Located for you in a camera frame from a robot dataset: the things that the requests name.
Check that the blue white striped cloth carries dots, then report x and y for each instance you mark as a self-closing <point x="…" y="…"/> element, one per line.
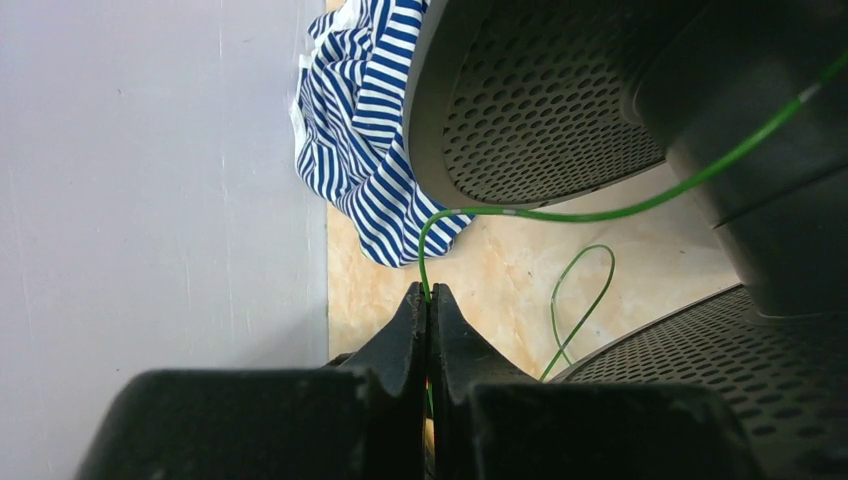
<point x="347" y="120"/>

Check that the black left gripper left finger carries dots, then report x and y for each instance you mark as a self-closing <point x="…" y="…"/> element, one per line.
<point x="359" y="417"/>

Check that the black cable spool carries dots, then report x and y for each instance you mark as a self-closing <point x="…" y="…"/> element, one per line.
<point x="522" y="104"/>

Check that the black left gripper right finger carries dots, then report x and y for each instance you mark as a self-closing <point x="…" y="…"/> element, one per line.
<point x="494" y="421"/>

